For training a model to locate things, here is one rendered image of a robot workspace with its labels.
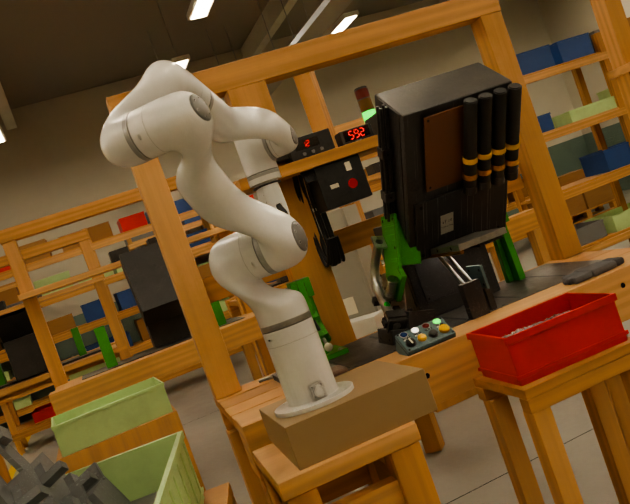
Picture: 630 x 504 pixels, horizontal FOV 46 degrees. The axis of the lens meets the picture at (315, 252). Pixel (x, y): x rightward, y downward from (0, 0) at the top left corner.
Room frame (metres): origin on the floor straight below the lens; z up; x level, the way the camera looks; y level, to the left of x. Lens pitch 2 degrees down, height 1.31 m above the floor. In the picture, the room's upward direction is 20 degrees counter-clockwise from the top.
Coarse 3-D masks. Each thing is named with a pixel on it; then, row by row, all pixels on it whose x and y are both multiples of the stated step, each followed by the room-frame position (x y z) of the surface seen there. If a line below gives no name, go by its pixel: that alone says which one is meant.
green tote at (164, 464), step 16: (176, 432) 1.76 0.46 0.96; (144, 448) 1.74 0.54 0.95; (160, 448) 1.75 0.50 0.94; (176, 448) 1.60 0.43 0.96; (112, 464) 1.73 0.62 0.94; (128, 464) 1.74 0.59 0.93; (144, 464) 1.74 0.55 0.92; (160, 464) 1.74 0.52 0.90; (176, 464) 1.52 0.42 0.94; (192, 464) 1.75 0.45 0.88; (112, 480) 1.73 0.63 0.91; (128, 480) 1.74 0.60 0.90; (144, 480) 1.74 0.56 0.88; (160, 480) 1.74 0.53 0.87; (176, 480) 1.48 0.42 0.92; (192, 480) 1.67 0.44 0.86; (128, 496) 1.74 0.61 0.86; (160, 496) 1.28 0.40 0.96; (176, 496) 1.43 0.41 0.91; (192, 496) 1.60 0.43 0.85
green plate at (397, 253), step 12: (396, 216) 2.24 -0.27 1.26; (384, 228) 2.32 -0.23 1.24; (396, 228) 2.24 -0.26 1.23; (396, 240) 2.23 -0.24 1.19; (384, 252) 2.34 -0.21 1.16; (396, 252) 2.23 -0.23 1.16; (408, 252) 2.25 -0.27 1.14; (420, 252) 2.26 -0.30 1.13; (396, 264) 2.24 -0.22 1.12; (408, 264) 2.25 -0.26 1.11
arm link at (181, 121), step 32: (192, 96) 1.40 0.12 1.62; (128, 128) 1.40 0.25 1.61; (160, 128) 1.38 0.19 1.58; (192, 128) 1.38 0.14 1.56; (192, 160) 1.43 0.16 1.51; (192, 192) 1.49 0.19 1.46; (224, 192) 1.52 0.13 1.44; (224, 224) 1.55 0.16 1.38; (256, 224) 1.57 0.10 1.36; (288, 224) 1.62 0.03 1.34; (288, 256) 1.61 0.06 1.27
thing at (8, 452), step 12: (0, 432) 1.56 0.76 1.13; (0, 444) 1.56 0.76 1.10; (12, 456) 1.56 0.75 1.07; (24, 468) 1.56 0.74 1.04; (36, 480) 1.56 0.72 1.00; (60, 480) 1.65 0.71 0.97; (108, 480) 1.72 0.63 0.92; (60, 492) 1.60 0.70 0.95; (96, 492) 1.61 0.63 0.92; (108, 492) 1.66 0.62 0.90; (120, 492) 1.72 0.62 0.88
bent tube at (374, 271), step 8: (376, 240) 2.33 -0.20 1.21; (384, 240) 2.32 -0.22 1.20; (376, 248) 2.29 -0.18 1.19; (384, 248) 2.30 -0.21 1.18; (376, 256) 2.34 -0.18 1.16; (376, 264) 2.36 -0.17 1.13; (376, 272) 2.36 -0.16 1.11; (376, 280) 2.36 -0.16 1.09; (376, 288) 2.34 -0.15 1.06; (376, 296) 2.33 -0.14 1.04; (384, 312) 2.26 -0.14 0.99
